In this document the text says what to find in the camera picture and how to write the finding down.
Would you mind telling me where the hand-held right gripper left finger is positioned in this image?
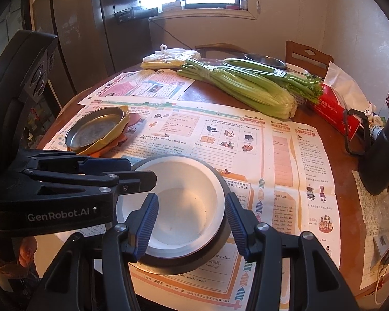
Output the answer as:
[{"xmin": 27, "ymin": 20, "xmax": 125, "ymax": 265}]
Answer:
[{"xmin": 27, "ymin": 193, "xmax": 159, "ymax": 311}]

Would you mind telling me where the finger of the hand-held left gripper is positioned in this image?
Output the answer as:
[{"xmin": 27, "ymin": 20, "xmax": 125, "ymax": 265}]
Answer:
[
  {"xmin": 21, "ymin": 168, "xmax": 158, "ymax": 199},
  {"xmin": 19, "ymin": 149, "xmax": 132, "ymax": 175}
]

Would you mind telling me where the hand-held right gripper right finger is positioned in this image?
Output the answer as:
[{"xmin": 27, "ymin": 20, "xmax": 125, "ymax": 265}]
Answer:
[{"xmin": 225, "ymin": 193, "xmax": 355, "ymax": 311}]

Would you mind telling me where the yellow shell-shaped plate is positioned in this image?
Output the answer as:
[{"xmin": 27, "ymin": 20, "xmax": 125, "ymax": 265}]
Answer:
[{"xmin": 74, "ymin": 108, "xmax": 132, "ymax": 156}]

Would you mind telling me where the red bowl with white inside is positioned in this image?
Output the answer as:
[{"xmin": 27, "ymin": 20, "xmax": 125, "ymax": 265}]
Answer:
[{"xmin": 116, "ymin": 160, "xmax": 226, "ymax": 257}]

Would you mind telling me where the stainless steel bowl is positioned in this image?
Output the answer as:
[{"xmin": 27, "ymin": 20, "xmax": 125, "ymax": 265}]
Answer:
[{"xmin": 130, "ymin": 155, "xmax": 244, "ymax": 275}]

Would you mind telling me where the round metal plate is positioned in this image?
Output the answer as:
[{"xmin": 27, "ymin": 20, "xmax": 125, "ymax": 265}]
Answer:
[{"xmin": 65, "ymin": 106, "xmax": 125, "ymax": 150}]

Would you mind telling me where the person's left hand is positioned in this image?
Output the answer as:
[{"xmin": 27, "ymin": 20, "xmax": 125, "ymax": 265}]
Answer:
[{"xmin": 0, "ymin": 235, "xmax": 41, "ymax": 289}]

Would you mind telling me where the pink printed newspaper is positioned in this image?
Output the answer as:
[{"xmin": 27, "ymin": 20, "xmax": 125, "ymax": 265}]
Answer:
[{"xmin": 78, "ymin": 69, "xmax": 197, "ymax": 106}]

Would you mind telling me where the large printed newspaper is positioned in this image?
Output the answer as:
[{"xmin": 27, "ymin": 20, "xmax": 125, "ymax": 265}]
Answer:
[{"xmin": 42, "ymin": 99, "xmax": 341, "ymax": 311}]

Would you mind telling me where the plastic bag of yellow food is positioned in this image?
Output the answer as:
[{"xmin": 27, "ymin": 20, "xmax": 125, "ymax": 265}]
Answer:
[{"xmin": 140, "ymin": 44, "xmax": 202, "ymax": 71}]

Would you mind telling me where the grey refrigerator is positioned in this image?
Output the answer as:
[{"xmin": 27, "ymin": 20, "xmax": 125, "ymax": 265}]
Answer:
[{"xmin": 29, "ymin": 0, "xmax": 151, "ymax": 104}]

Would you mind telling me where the handwritten paper sheet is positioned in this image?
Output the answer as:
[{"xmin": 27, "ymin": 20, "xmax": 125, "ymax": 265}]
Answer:
[{"xmin": 352, "ymin": 168, "xmax": 389, "ymax": 290}]

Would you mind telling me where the green celery bunch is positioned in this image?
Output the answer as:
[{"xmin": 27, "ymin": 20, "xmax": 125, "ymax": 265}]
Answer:
[
  {"xmin": 177, "ymin": 58, "xmax": 296, "ymax": 120},
  {"xmin": 223, "ymin": 58, "xmax": 325, "ymax": 105}
]

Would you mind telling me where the red tissue box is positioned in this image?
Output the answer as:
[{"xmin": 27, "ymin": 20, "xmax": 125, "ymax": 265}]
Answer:
[{"xmin": 306, "ymin": 61, "xmax": 372, "ymax": 141}]

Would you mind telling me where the wooden chair with curved back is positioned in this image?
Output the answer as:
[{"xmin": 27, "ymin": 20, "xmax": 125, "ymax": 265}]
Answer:
[{"xmin": 194, "ymin": 43, "xmax": 244, "ymax": 59}]

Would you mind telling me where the steel basin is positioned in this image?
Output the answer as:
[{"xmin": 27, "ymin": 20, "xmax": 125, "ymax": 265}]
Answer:
[{"xmin": 244, "ymin": 53, "xmax": 286, "ymax": 69}]

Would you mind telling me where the white dish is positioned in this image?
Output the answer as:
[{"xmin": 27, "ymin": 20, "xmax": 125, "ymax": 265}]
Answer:
[{"xmin": 283, "ymin": 62, "xmax": 313, "ymax": 76}]

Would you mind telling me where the wooden chair with cutout back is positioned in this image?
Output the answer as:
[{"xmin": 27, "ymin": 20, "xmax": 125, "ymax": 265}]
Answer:
[{"xmin": 284, "ymin": 40, "xmax": 334, "ymax": 72}]

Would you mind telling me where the black wall rack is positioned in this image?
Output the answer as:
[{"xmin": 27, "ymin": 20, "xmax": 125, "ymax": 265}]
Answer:
[{"xmin": 115, "ymin": 5, "xmax": 161, "ymax": 25}]

